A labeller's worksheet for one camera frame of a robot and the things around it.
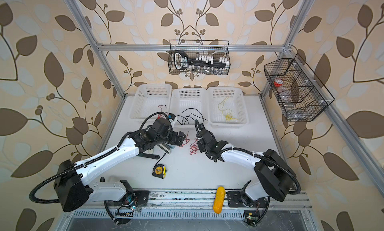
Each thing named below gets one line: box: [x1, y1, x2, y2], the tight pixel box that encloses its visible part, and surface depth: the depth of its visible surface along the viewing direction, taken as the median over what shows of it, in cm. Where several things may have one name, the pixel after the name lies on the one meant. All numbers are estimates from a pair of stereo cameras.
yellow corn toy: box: [212, 186, 226, 214], surface depth 73 cm
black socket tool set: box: [173, 51, 230, 70], surface depth 84 cm
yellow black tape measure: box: [152, 164, 167, 179], surface depth 82 cm
